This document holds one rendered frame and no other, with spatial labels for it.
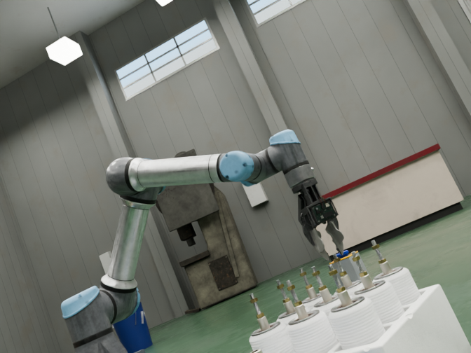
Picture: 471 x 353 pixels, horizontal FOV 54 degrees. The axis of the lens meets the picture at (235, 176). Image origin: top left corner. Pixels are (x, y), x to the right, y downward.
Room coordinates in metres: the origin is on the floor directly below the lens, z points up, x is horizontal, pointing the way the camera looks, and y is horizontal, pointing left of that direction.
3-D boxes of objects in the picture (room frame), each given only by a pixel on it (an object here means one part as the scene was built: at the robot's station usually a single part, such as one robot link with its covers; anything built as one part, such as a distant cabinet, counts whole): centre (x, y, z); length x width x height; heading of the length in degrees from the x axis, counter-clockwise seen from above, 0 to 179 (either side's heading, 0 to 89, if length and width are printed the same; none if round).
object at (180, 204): (8.02, 0.97, 1.32); 1.39 x 1.21 x 2.64; 77
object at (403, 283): (1.20, -0.25, 0.16); 0.10 x 0.10 x 0.18
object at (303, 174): (1.26, -0.16, 0.57); 0.08 x 0.08 x 0.05
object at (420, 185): (6.83, -1.77, 0.41); 2.26 x 1.75 x 0.81; 167
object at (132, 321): (5.40, 1.78, 0.27); 0.44 x 0.40 x 0.53; 130
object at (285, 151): (1.26, -0.16, 0.64); 0.09 x 0.08 x 0.11; 69
